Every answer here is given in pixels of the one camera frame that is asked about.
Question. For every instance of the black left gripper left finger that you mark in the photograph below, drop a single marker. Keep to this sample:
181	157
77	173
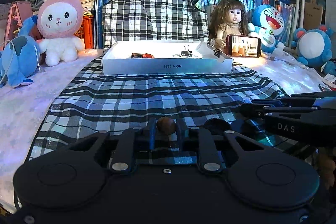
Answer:
131	141

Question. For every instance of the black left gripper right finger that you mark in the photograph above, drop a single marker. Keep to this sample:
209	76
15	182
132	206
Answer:
200	141

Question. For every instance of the brown oval nut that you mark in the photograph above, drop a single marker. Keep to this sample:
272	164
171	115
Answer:
166	126

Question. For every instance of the person's right hand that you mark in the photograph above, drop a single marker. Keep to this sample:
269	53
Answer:
326	166

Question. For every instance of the blue round plush right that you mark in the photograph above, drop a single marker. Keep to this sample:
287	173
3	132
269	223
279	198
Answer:
314	48

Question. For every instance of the white shallow cardboard box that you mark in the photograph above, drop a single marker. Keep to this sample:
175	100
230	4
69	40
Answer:
117	60

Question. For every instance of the black binder clip in box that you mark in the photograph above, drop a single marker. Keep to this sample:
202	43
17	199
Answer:
187	53

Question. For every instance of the black binder clip on rim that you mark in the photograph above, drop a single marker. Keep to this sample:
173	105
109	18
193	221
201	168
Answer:
217	52

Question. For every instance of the red cased smartphone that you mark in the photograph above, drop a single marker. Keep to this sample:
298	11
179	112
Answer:
243	46

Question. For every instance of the blue Doraemon plush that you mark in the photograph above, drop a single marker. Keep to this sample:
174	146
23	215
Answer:
267	23

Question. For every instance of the red plastic crate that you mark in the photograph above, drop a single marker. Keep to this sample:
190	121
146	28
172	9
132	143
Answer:
85	32

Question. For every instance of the brown haired baby doll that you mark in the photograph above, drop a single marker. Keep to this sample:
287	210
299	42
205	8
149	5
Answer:
228	17

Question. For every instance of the black white plaid cloth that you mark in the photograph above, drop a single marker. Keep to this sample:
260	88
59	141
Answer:
93	101

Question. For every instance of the blue plush toy left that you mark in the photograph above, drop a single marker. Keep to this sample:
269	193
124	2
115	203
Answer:
20	57

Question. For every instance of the white plastic pipe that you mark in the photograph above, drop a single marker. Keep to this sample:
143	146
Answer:
298	16

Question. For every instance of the pink white bunny plush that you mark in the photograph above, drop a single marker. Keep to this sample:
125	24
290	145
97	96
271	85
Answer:
57	22

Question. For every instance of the blue standing books left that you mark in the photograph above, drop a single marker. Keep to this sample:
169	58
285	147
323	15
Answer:
98	24

